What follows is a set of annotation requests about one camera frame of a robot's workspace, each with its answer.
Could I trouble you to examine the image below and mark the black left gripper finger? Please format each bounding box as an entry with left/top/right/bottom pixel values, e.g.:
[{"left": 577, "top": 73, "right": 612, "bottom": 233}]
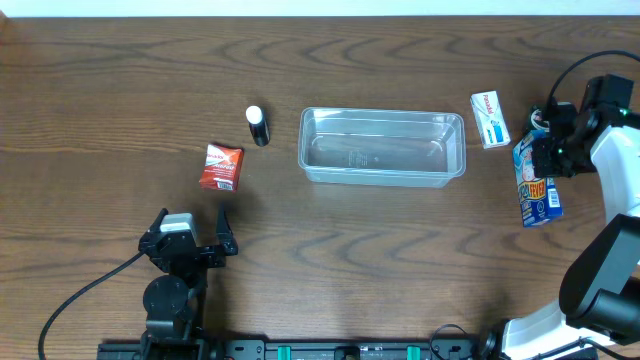
[
  {"left": 215, "top": 205, "right": 234, "bottom": 245},
  {"left": 148, "top": 208, "right": 168, "bottom": 233}
]

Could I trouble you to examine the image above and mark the green round balm box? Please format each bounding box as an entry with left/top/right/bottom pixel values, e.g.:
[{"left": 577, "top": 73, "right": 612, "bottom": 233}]
[{"left": 524, "top": 105, "right": 549, "bottom": 133}]

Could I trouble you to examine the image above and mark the blue Cool Fever box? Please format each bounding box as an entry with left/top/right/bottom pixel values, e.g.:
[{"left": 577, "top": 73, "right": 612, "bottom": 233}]
[{"left": 512, "top": 130, "right": 563, "bottom": 228}]

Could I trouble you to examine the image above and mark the clear plastic container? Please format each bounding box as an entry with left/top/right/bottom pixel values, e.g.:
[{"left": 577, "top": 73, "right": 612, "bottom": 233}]
[{"left": 298, "top": 107, "right": 466, "bottom": 188}]

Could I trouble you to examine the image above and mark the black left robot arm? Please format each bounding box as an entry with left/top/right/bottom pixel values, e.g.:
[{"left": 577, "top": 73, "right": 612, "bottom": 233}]
[{"left": 138, "top": 208, "right": 239, "bottom": 360}]

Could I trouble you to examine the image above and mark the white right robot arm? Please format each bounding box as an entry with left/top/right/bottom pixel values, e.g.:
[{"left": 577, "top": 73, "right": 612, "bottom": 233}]
[{"left": 485, "top": 104, "right": 639, "bottom": 359}]

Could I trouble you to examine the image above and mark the red Panadol box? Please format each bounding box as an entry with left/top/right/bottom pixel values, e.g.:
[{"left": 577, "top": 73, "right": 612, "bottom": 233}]
[{"left": 199, "top": 144, "right": 244, "bottom": 192}]

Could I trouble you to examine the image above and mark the white Panadol box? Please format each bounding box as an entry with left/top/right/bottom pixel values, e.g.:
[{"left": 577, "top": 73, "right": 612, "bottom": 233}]
[{"left": 470, "top": 91, "right": 511, "bottom": 149}]

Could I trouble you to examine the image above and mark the black bottle white cap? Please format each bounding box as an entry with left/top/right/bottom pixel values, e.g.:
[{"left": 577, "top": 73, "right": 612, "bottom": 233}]
[{"left": 245, "top": 105, "right": 270, "bottom": 147}]

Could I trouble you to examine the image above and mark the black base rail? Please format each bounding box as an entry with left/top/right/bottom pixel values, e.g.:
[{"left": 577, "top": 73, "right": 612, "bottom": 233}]
[{"left": 96, "top": 339, "right": 481, "bottom": 360}]

